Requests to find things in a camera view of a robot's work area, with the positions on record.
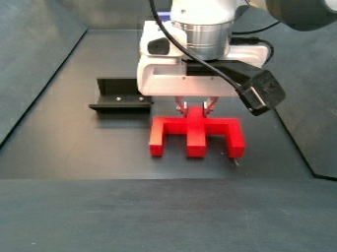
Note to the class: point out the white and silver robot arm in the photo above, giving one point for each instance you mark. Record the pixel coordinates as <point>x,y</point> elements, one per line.
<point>191,58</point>

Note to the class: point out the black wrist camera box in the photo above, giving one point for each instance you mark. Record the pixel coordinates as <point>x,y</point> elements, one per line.
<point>261,93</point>

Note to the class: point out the black angled bracket stand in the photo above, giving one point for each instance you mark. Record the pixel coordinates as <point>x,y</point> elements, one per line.
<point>119,95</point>

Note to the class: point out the yellow wooden puzzle board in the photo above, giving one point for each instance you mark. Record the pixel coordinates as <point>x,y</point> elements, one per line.
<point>151,32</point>

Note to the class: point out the red E-shaped block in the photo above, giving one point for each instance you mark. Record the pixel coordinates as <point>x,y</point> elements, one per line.
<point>195,127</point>

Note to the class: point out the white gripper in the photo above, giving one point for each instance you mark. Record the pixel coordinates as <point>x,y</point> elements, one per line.
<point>162,65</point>

